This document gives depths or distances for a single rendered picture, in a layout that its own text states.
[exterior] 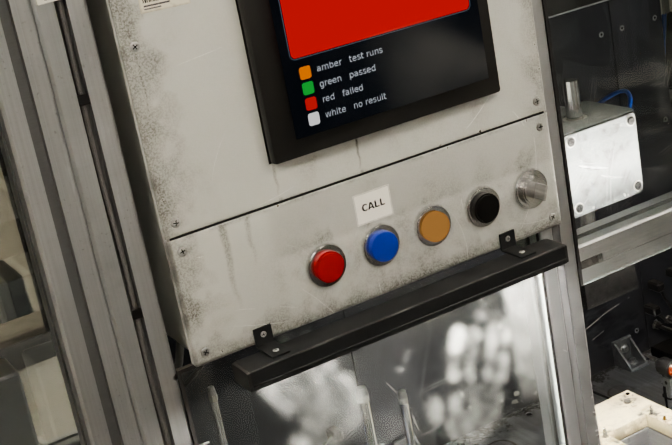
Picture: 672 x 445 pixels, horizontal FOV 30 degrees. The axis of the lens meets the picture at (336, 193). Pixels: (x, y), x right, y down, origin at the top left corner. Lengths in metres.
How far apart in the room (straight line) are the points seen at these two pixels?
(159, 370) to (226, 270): 0.11
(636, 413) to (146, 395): 0.82
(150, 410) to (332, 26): 0.38
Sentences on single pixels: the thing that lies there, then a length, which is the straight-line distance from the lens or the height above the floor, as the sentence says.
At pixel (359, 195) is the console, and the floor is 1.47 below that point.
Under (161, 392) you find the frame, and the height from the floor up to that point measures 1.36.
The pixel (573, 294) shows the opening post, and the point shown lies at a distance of 1.36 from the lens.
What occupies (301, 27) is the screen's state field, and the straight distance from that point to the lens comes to 1.09.
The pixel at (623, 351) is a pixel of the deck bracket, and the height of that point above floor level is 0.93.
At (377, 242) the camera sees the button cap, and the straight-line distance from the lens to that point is 1.18.
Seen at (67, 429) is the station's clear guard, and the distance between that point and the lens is 1.15.
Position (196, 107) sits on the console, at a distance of 1.08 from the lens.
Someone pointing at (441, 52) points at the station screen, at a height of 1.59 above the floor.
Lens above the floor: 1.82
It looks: 17 degrees down
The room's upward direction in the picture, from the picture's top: 11 degrees counter-clockwise
